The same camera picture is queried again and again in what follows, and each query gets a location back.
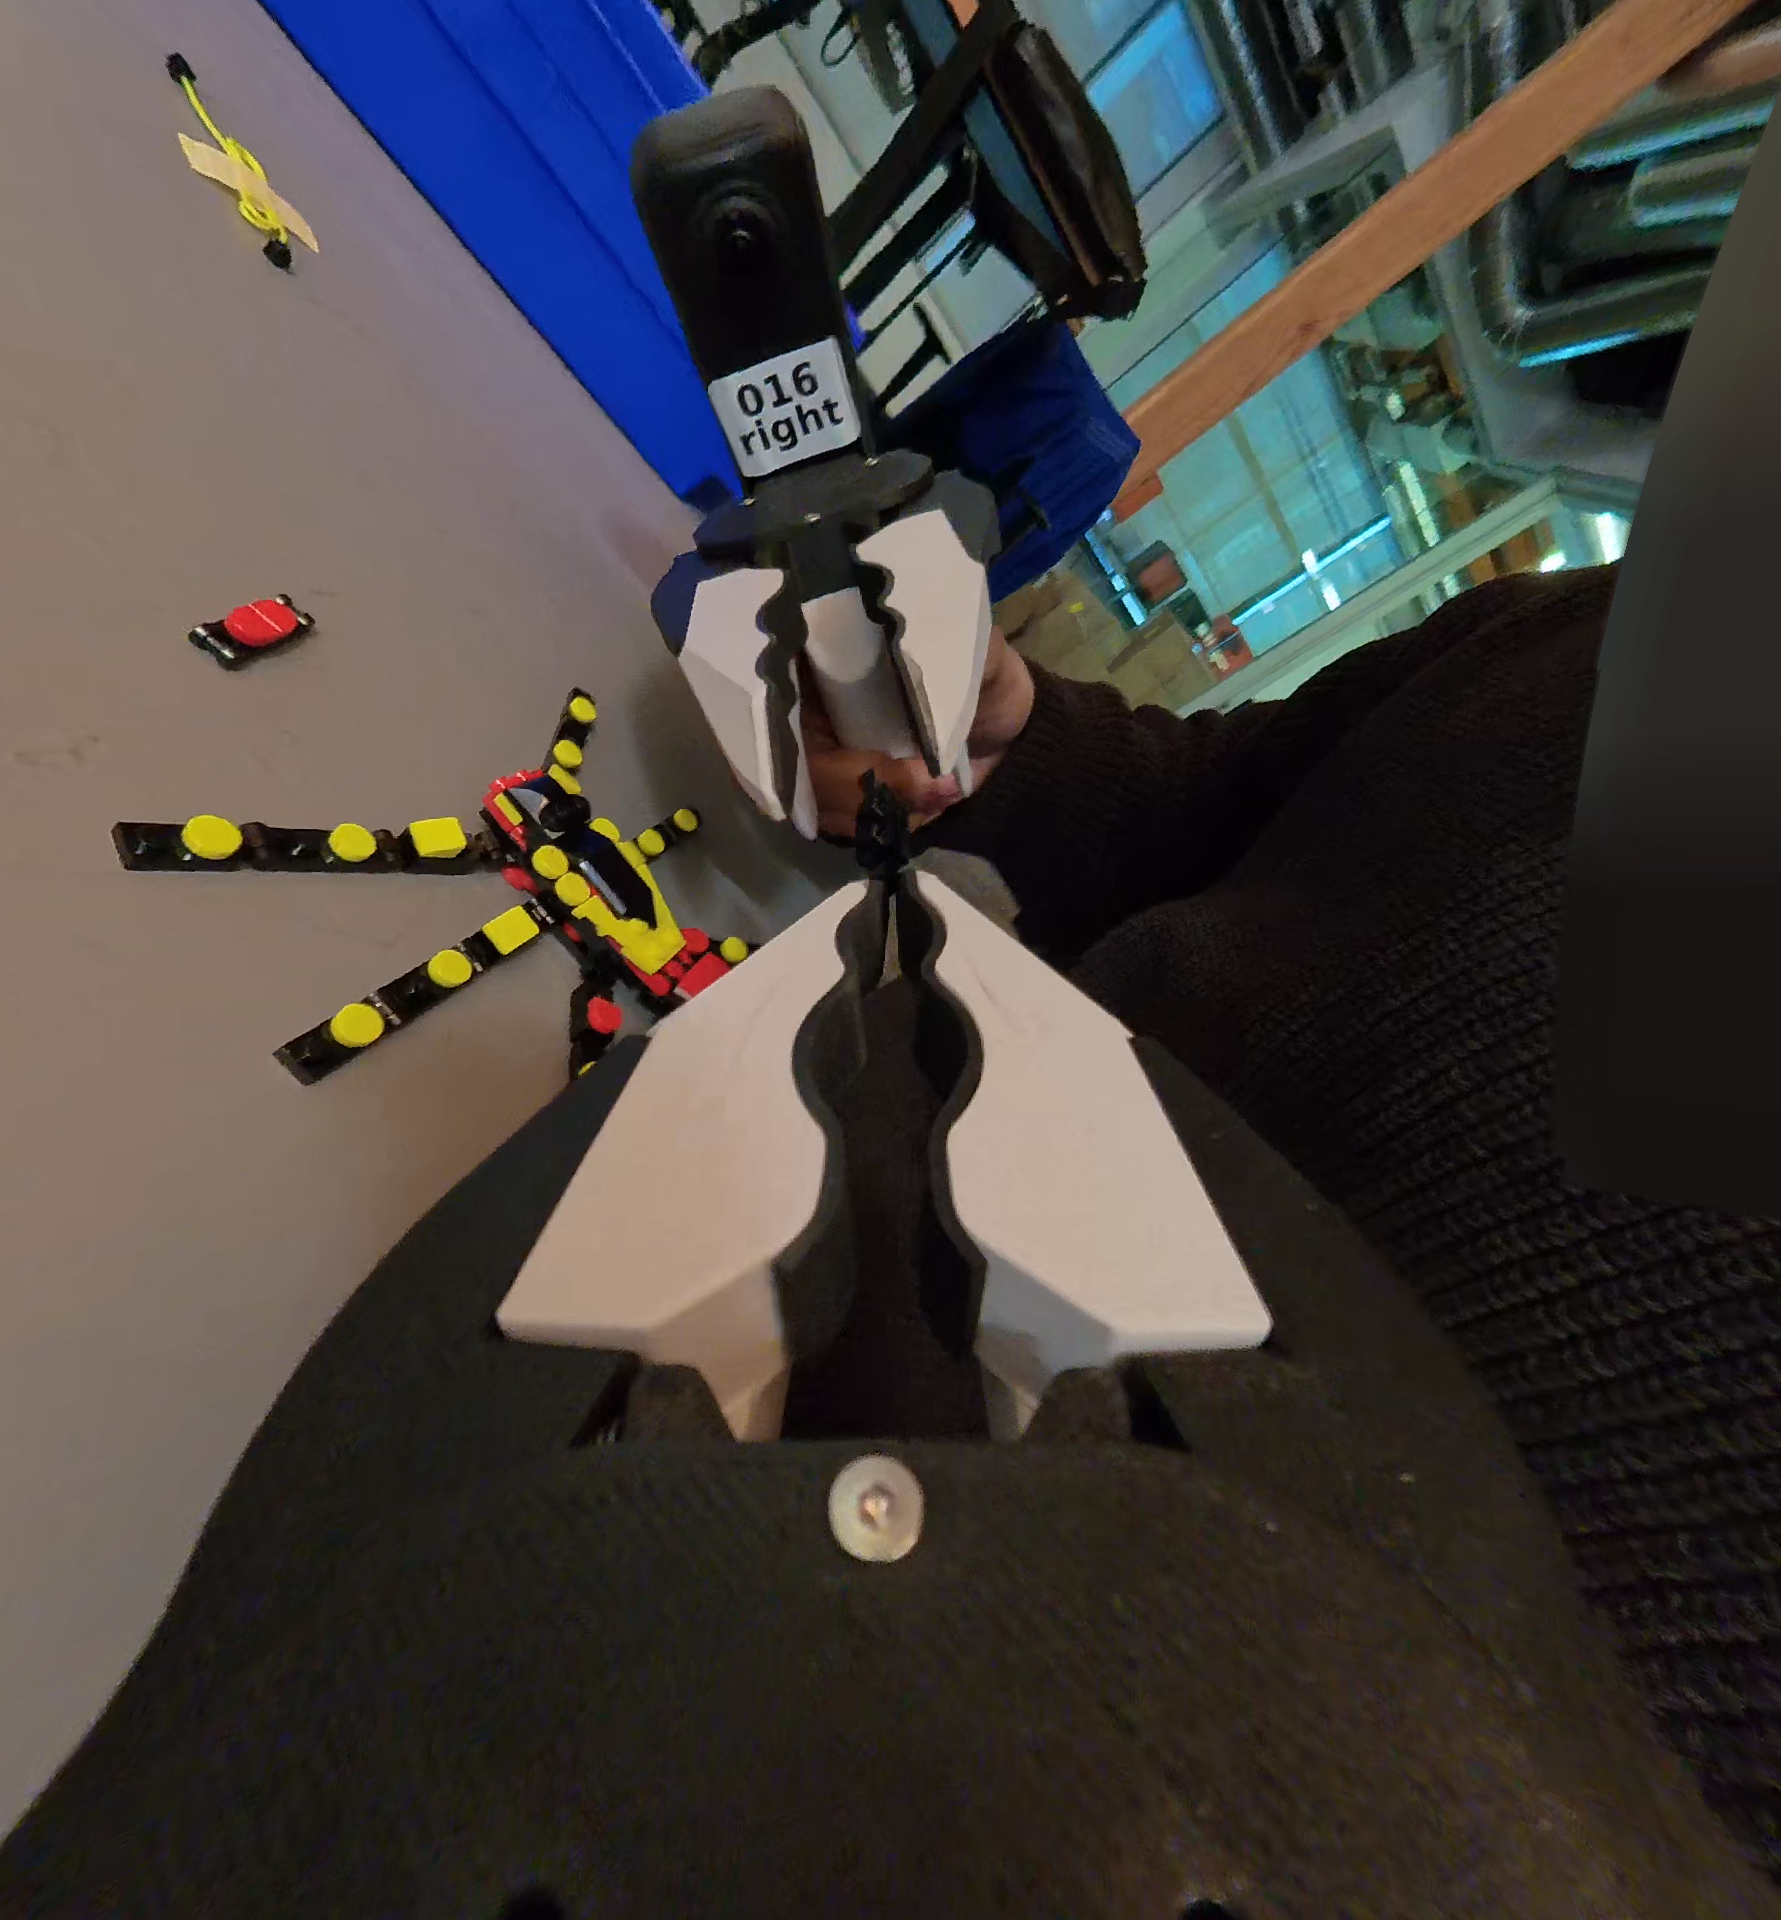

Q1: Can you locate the yellow cable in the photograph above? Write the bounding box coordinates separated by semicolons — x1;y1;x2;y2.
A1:
164;52;296;273

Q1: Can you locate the blue plastic bin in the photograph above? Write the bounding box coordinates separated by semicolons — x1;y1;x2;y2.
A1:
256;0;772;504

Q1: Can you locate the person's right hand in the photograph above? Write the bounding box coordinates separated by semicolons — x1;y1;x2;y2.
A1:
803;621;1037;842

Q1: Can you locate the wooden beam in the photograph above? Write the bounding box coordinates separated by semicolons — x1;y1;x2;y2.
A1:
1114;0;1781;513

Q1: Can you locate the blue jacket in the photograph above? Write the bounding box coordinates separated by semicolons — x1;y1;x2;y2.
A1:
846;323;1146;602

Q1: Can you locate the black yellow lego model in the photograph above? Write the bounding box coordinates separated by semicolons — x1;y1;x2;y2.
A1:
111;688;763;1086

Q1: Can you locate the beige tape strip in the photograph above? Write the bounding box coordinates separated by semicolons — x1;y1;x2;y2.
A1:
177;131;322;256

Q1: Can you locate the black red lego plate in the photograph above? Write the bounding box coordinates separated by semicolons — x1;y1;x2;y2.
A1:
188;596;316;674

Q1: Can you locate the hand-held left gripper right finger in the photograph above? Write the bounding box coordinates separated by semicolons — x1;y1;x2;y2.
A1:
893;870;1275;1440

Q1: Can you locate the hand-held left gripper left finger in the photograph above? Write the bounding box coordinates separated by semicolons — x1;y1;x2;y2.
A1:
495;878;894;1444

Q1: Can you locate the small black lego part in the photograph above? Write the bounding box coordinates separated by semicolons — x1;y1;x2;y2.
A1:
851;771;922;887

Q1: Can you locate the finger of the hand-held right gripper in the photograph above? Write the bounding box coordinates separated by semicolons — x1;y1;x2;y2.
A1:
859;479;1007;801
650;518;825;842

